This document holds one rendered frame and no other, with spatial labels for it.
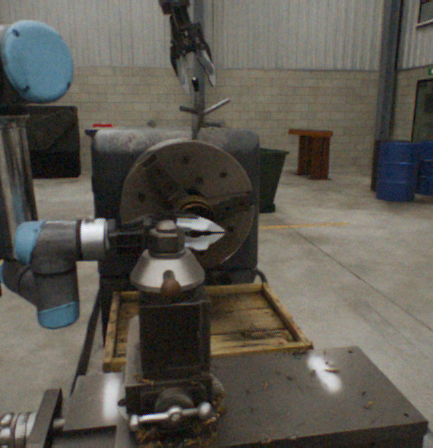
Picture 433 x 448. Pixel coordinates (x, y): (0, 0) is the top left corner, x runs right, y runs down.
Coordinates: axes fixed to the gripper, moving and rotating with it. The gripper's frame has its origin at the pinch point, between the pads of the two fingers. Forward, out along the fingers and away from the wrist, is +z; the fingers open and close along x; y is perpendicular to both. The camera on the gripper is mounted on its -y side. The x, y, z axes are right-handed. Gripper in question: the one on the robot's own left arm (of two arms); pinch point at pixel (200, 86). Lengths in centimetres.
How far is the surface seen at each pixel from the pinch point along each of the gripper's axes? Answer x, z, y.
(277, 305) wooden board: -3, 47, 36
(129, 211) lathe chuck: -26.8, 21.4, 18.9
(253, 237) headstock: 1.2, 43.1, 3.1
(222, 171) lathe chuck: -3.6, 19.8, 18.5
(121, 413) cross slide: -30, 32, 75
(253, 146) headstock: 8.5, 18.9, 3.0
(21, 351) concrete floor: -125, 103, -119
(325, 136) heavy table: 321, 155, -738
